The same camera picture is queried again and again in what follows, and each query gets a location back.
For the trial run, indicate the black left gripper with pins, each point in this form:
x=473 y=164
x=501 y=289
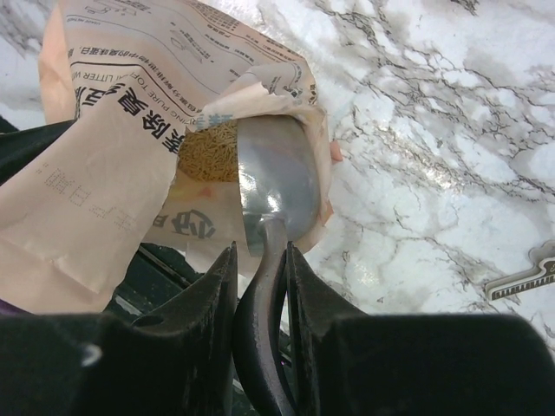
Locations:
x=156 y=273

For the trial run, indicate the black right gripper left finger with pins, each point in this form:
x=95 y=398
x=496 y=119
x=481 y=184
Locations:
x=175 y=360

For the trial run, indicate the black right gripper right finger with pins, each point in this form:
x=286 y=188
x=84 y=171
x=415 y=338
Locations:
x=348 y=362

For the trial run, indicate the peach cat litter bag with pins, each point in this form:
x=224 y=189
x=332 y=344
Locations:
x=155 y=90

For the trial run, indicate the metal litter scoop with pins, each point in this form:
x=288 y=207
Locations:
x=280 y=199

